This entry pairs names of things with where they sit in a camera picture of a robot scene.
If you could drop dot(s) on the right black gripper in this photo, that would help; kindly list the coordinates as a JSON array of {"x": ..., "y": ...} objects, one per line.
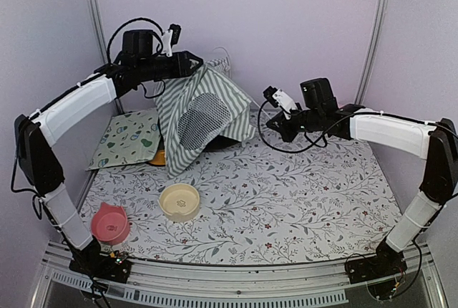
[{"x": 281, "y": 126}]

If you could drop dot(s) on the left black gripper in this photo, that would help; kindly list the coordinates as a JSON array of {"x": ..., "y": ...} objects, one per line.
[{"x": 183, "y": 68}]

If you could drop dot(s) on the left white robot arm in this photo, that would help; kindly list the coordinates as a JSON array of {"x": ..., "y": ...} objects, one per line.
[{"x": 35, "y": 137}]

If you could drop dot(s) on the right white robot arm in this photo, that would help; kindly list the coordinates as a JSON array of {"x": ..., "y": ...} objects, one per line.
[{"x": 434, "y": 142}]

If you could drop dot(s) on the cream pet bowl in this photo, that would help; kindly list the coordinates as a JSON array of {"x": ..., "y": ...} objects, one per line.
[{"x": 180, "y": 202}]

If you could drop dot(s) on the red cat-ear pet bowl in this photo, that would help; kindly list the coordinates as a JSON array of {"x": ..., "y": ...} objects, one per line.
[{"x": 110, "y": 224}]

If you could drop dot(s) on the green patterned cushion mat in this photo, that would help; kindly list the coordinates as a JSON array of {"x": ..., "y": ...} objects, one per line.
[{"x": 129, "y": 139}]

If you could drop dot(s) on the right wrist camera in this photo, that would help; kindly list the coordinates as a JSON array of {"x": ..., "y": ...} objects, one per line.
[{"x": 279, "y": 98}]

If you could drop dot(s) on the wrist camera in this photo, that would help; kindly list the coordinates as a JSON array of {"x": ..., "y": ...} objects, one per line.
[
  {"x": 279, "y": 98},
  {"x": 170, "y": 38}
]

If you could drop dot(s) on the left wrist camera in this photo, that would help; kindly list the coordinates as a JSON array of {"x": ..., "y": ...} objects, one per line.
[{"x": 170, "y": 38}]

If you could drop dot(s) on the left aluminium frame post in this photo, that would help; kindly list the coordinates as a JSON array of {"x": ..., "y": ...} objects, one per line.
[{"x": 96, "y": 20}]

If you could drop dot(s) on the aluminium frame post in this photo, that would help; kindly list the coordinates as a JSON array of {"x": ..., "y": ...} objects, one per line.
[
  {"x": 96, "y": 20},
  {"x": 370, "y": 58}
]

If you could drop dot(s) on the front aluminium rail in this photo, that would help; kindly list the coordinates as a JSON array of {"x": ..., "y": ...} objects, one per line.
[{"x": 162, "y": 284}]

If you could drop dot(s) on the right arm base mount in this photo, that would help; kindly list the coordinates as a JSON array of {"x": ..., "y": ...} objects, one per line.
[{"x": 360, "y": 268}]

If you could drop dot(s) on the right aluminium frame post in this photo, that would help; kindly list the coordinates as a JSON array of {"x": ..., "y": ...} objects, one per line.
[{"x": 370, "y": 58}]

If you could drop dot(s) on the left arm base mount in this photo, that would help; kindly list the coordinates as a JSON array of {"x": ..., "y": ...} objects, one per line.
[{"x": 97, "y": 266}]

